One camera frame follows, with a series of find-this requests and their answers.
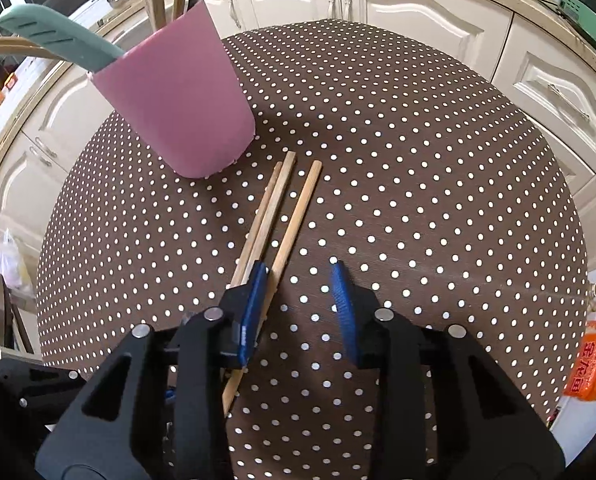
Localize brown wooden chair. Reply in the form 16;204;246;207
0;262;33;356

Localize white plastic bag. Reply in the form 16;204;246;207
0;229;33;296

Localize orange snack packet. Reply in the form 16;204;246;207
563;312;596;402

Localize cream kitchen cabinets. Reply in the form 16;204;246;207
0;0;596;281

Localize teal slotted spatula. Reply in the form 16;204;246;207
0;4;126;73

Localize pink plastic cup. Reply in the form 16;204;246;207
88;0;256;179

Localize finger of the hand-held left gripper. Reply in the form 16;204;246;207
0;355;87;426

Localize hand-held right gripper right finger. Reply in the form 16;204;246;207
330;259;565;480

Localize brown polka-dot tablecloth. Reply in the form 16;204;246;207
35;17;590;480

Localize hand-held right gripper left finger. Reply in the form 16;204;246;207
35;260;269;480

